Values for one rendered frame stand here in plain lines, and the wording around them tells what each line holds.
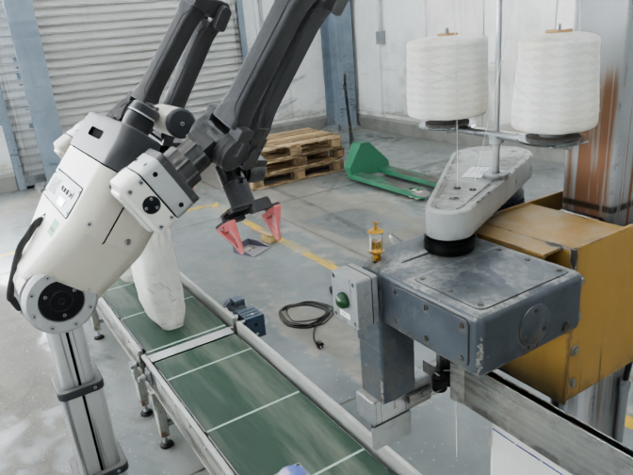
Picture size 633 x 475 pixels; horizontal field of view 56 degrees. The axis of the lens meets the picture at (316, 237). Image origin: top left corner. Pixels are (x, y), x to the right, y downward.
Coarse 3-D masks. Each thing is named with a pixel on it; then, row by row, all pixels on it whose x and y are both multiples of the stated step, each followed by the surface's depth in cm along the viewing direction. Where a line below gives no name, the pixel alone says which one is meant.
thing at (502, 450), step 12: (492, 432) 112; (504, 432) 109; (492, 444) 113; (504, 444) 110; (492, 456) 113; (504, 456) 110; (516, 456) 107; (528, 456) 105; (540, 456) 102; (492, 468) 114; (504, 468) 111; (516, 468) 108; (528, 468) 106; (540, 468) 103
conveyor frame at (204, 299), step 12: (192, 288) 330; (204, 300) 316; (108, 312) 306; (216, 312) 305; (228, 312) 293; (108, 324) 321; (120, 324) 290; (228, 324) 294; (120, 336) 305; (204, 336) 281; (216, 336) 280; (132, 348) 283; (180, 348) 273; (132, 360) 283; (156, 360) 265; (144, 372) 269
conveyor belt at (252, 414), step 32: (192, 352) 267; (224, 352) 265; (192, 384) 244; (224, 384) 242; (256, 384) 240; (288, 384) 239; (224, 416) 222; (256, 416) 221; (288, 416) 219; (320, 416) 218; (224, 448) 206; (256, 448) 204; (288, 448) 203; (320, 448) 202; (352, 448) 200
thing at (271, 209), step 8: (264, 200) 132; (256, 208) 131; (264, 208) 132; (272, 208) 134; (280, 208) 134; (264, 216) 138; (280, 216) 134; (272, 224) 137; (272, 232) 136; (280, 232) 135
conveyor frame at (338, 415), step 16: (240, 336) 283; (256, 336) 268; (256, 352) 264; (272, 352) 254; (144, 368) 263; (288, 368) 243; (160, 384) 241; (304, 384) 234; (160, 400) 252; (176, 400) 228; (320, 400) 225; (176, 416) 238; (192, 416) 225; (336, 416) 217; (192, 432) 221; (352, 432) 209; (368, 432) 202; (192, 448) 221; (208, 448) 200; (368, 448) 202; (384, 448) 193; (208, 464) 213; (224, 464) 192; (384, 464) 195; (400, 464) 187
